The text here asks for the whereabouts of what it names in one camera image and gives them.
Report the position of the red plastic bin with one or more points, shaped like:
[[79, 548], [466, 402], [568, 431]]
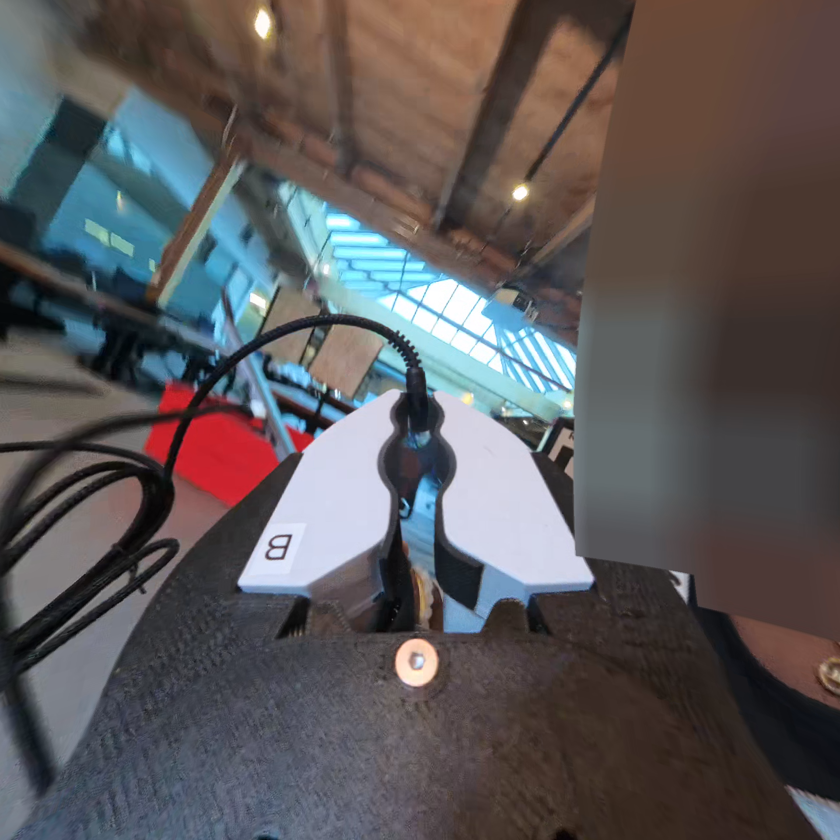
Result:
[[216, 459]]

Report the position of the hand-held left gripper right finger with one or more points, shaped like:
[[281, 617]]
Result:
[[512, 518]]

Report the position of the person's right hand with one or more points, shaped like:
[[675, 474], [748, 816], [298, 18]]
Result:
[[800, 663]]

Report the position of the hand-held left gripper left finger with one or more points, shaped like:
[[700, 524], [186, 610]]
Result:
[[328, 499]]

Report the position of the whiteboard on stand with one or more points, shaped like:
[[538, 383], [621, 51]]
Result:
[[289, 321], [348, 361]]

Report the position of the ceiling mounted projector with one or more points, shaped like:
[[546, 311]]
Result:
[[515, 302]]

